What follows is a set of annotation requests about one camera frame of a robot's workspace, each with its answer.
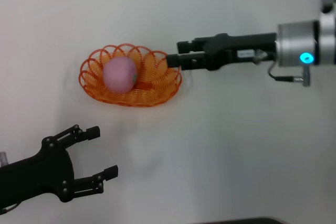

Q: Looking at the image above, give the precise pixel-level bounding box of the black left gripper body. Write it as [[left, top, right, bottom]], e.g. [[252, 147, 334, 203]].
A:
[[0, 136, 76, 209]]

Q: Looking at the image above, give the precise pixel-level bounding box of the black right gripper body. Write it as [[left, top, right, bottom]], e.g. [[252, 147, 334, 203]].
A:
[[204, 32, 278, 72]]

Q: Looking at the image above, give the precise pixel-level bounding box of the orange plastic woven basket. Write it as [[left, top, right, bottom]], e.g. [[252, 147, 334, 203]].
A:
[[78, 42, 183, 108]]

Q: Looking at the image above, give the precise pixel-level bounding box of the pink plush peach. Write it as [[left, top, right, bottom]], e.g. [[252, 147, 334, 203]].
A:
[[102, 56, 138, 95]]

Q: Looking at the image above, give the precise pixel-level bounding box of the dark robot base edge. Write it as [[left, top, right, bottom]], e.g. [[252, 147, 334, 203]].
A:
[[204, 217, 286, 224]]

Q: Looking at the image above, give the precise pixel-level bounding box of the right arm cable with plug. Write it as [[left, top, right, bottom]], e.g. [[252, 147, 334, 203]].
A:
[[253, 50, 312, 87]]

